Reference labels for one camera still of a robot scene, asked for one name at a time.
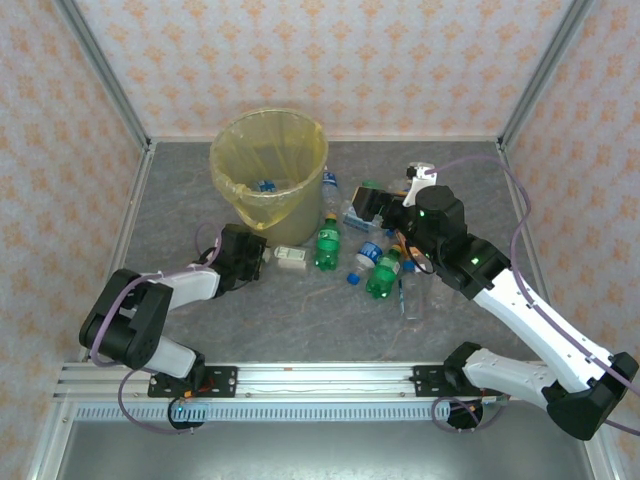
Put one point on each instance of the green plastic soda bottle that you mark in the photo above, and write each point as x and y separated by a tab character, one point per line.
327	245
382	275
369	183

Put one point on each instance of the blue label bottle white cap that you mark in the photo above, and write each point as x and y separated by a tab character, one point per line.
330	187

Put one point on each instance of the large blue label clear bottle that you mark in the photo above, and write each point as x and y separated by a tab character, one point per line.
265	186

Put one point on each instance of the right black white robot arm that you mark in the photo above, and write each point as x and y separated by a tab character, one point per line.
540	330

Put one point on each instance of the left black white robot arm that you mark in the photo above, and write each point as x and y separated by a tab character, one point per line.
130	320

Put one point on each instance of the yellow trash bin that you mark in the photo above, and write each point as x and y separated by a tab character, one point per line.
270	150

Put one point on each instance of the grey metal sheet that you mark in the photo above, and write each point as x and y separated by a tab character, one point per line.
325	450

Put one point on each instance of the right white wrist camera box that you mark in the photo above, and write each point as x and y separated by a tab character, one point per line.
415	192

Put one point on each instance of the aluminium side rail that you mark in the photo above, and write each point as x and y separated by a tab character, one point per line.
134	200
546	285

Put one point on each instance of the aluminium front extrusion rail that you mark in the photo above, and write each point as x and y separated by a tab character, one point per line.
325	382

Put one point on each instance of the aluminium frame post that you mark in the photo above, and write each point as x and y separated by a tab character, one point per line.
100	70
545	70

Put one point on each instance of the aluminium frame leg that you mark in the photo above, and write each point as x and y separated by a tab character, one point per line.
47	462
607	462

